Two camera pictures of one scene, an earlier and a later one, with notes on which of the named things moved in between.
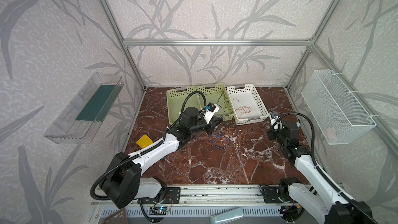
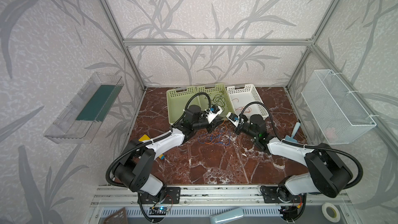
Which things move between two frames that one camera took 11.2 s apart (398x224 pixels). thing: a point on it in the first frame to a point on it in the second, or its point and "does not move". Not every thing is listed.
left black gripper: x=210 y=126 does not move
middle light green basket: x=218 y=95 does not move
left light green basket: x=175 y=97 does not move
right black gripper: x=270 y=134 to x=237 y=131
